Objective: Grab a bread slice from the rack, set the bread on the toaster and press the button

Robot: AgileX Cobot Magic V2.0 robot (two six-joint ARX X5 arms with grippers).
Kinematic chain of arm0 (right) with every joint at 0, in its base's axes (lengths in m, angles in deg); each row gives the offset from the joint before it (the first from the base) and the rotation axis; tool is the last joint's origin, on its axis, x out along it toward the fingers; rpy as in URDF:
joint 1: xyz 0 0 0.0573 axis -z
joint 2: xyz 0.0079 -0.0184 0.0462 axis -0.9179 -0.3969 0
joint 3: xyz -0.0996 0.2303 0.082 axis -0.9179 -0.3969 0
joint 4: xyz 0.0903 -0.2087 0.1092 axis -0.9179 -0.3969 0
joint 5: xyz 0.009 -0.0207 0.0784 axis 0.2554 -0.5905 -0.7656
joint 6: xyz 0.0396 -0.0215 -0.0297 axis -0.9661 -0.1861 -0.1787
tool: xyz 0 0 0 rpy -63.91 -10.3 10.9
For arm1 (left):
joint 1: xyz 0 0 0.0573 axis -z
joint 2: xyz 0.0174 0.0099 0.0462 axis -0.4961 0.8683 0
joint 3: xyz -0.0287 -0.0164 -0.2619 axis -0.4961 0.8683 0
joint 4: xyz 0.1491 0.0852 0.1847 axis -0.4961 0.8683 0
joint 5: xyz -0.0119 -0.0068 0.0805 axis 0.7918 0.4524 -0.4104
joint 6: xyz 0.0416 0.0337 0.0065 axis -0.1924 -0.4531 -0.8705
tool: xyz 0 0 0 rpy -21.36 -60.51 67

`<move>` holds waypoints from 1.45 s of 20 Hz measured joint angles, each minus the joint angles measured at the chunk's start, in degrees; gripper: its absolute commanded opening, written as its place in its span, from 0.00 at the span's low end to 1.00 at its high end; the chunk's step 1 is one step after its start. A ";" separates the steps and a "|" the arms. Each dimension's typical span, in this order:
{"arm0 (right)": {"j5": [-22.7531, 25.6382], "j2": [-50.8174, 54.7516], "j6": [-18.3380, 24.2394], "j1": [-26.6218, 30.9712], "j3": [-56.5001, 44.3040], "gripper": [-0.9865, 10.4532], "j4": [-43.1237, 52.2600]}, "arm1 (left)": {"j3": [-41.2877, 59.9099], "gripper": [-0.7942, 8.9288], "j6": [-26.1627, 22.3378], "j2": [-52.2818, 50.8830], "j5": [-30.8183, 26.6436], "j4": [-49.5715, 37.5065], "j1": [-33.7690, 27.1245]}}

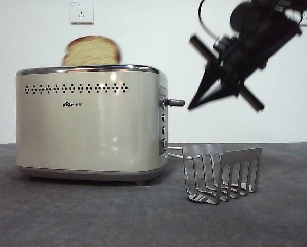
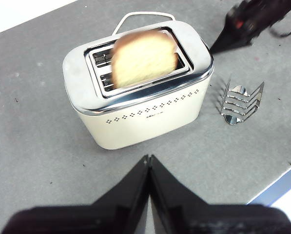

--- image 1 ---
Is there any grey toaster lever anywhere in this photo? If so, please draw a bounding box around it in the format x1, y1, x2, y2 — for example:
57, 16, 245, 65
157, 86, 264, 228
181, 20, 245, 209
162, 98, 186, 108

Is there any brown-crusted bread slice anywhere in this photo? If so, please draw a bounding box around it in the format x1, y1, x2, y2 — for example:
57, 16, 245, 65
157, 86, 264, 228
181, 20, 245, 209
62, 36, 123, 67

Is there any stainless steel toast rack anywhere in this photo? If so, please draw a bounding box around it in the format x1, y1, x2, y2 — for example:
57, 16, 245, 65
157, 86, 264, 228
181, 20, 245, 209
182, 144, 263, 206

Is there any cream two-slot toaster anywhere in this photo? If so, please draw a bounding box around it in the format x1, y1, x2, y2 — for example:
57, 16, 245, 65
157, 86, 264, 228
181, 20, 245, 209
15, 64, 170, 187

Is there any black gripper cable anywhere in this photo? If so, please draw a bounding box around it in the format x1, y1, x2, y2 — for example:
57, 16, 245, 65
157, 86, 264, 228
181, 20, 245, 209
197, 0, 221, 40

